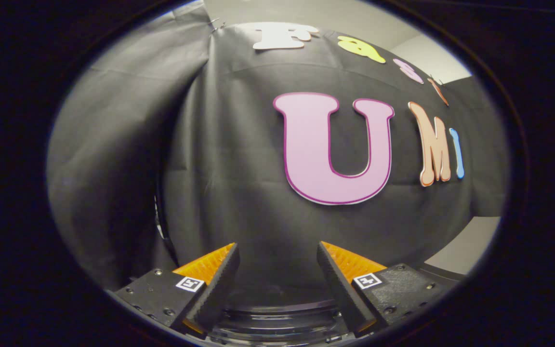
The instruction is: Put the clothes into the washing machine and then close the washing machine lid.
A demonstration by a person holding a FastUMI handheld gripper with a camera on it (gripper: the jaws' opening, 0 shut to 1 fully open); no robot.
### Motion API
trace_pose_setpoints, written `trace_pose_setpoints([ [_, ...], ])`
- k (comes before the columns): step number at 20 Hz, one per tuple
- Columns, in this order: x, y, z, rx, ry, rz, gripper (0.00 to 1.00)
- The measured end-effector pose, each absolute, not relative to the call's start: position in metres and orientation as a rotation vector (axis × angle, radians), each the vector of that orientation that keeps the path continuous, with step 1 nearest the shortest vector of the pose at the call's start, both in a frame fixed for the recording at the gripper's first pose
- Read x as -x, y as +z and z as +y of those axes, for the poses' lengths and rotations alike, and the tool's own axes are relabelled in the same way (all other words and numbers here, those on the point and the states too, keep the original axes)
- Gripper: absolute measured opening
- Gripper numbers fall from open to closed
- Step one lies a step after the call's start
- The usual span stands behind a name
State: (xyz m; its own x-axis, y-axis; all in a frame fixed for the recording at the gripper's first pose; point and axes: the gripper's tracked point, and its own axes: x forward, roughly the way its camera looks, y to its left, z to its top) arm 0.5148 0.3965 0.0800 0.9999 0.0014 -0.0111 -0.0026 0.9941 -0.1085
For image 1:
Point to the grey and cream cabinet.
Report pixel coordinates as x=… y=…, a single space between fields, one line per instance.
x=465 y=246

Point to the black backdrop cloth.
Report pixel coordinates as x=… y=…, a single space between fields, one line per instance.
x=234 y=168

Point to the grey washing machine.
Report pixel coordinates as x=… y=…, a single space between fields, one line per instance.
x=277 y=323

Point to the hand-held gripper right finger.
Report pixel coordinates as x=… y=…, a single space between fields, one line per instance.
x=340 y=289

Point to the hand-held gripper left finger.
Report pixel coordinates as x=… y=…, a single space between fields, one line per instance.
x=219 y=289

